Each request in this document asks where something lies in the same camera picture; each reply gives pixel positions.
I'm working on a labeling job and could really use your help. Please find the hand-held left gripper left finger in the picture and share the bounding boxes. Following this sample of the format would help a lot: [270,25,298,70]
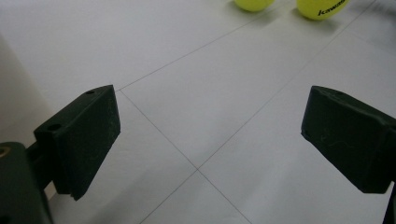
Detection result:
[26,84,121,202]

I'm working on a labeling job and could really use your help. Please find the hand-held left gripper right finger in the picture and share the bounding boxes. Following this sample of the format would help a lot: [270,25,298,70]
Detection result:
[301,85,396,194]

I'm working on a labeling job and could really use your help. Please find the yellow tennis ball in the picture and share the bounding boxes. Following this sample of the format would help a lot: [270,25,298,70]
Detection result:
[233,0,276,13]
[296,0,351,21]

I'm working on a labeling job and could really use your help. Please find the white table mat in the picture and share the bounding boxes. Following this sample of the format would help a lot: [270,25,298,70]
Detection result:
[0,0,396,224]

